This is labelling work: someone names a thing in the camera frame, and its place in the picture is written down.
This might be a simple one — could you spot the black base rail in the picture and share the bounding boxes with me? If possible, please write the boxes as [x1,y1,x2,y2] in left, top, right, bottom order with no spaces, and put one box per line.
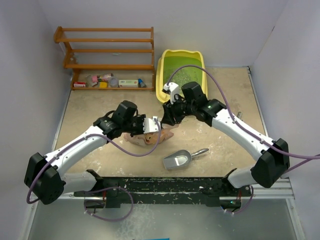
[74,176,252,208]

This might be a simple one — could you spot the clear plastic cup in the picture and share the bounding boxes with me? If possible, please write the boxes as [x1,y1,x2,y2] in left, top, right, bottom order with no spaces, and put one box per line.
[108,76,119,88]

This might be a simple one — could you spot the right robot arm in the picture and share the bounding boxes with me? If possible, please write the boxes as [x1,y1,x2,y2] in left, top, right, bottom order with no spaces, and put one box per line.
[161,81,290,196]

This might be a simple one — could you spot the red white small box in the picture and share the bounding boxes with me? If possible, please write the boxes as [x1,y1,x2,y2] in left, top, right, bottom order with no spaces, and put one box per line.
[73,81,87,88]

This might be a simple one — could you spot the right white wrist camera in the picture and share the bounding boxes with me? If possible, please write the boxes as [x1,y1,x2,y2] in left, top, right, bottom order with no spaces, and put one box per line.
[162,82,180,104]

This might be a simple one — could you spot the silver metal scoop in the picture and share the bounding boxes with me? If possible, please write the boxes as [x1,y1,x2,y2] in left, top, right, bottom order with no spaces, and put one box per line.
[162,148,209,170]

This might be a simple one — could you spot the brown wooden shelf rack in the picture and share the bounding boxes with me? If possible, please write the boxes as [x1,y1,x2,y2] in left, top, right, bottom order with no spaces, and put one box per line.
[53,26,156,91]

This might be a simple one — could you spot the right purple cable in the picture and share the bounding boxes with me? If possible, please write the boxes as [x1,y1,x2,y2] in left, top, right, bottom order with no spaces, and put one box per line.
[166,64,320,216]

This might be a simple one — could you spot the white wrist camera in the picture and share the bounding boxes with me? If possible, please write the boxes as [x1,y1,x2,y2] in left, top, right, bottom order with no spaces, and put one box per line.
[143,116,161,134]
[162,82,180,104]

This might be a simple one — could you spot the yellow green litter box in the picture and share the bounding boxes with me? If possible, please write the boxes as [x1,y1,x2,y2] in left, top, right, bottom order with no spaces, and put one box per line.
[155,49,208,103]

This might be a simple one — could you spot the yellow small block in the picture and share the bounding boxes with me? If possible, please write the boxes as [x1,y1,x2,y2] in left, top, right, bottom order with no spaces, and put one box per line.
[98,81,108,89]

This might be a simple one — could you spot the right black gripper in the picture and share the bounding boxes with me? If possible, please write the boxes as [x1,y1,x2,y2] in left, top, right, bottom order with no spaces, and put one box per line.
[162,94,196,126]

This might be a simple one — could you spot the pink cat litter bag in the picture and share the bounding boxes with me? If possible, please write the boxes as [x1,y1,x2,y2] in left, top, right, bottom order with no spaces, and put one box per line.
[123,124,180,147]

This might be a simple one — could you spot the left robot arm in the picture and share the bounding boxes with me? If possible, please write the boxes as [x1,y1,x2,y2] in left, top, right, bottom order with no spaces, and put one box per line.
[24,100,146,205]

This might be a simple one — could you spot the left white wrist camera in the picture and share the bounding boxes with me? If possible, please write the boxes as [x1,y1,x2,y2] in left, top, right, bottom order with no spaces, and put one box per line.
[143,116,161,134]

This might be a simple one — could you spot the pale green long box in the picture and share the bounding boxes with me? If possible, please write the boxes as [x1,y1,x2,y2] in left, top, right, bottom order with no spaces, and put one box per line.
[118,79,139,88]

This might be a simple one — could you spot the pink small package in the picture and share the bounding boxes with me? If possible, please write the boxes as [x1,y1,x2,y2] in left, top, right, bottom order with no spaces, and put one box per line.
[91,75,99,83]

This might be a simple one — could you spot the blue grey bottle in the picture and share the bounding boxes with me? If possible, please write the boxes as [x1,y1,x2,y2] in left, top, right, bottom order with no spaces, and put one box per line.
[138,78,147,88]

